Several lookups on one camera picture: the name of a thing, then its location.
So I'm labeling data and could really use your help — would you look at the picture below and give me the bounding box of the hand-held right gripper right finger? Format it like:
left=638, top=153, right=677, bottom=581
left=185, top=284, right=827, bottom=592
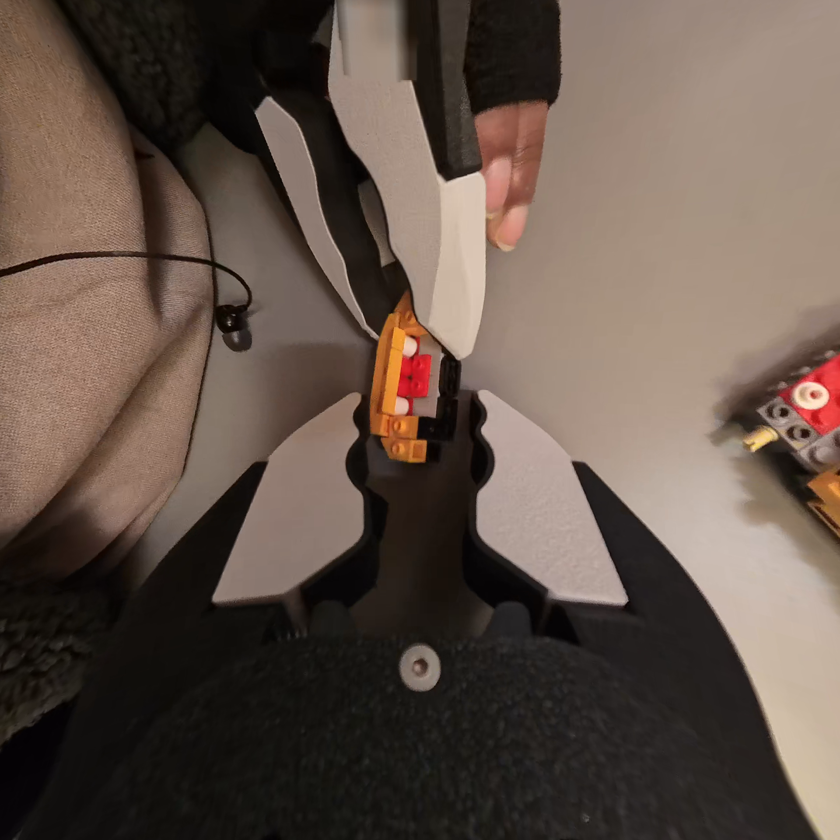
left=469, top=390, right=632, bottom=609

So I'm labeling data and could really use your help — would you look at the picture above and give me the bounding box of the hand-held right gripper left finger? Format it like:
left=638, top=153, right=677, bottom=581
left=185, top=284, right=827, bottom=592
left=210, top=392, right=367, bottom=607

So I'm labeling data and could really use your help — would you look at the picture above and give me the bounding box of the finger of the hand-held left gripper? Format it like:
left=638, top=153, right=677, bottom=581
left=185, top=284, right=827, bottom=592
left=327, top=0, right=490, bottom=358
left=254, top=94, right=395, bottom=345

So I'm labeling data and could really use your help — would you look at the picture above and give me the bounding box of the orange red grey lego assembly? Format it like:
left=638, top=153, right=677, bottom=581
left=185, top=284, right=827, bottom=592
left=368, top=292, right=464, bottom=464

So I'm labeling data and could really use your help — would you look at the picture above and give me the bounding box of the person's left forearm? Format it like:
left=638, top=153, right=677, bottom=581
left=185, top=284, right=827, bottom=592
left=466, top=0, right=563, bottom=116

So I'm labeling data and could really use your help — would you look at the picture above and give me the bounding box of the yellow lego car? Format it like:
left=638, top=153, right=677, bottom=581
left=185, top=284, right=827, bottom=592
left=739, top=347, right=840, bottom=539

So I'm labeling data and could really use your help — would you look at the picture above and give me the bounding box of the person's left hand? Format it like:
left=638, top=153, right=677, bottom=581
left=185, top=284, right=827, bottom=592
left=473, top=101, right=548, bottom=253

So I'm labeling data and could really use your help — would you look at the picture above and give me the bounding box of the dark fleece jacket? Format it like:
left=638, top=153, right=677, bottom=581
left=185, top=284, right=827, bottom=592
left=53, top=0, right=336, bottom=156

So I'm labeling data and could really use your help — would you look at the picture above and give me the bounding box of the beige garment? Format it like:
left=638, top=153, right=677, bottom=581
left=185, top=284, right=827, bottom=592
left=0, top=0, right=219, bottom=555

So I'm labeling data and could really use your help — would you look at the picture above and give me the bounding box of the black wired earbud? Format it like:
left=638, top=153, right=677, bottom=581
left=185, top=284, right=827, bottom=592
left=0, top=248, right=256, bottom=353

